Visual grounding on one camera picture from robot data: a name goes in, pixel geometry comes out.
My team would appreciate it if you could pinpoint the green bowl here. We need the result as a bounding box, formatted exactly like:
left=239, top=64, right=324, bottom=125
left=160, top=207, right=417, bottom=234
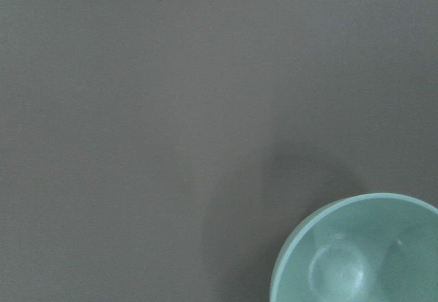
left=269, top=193, right=437, bottom=301

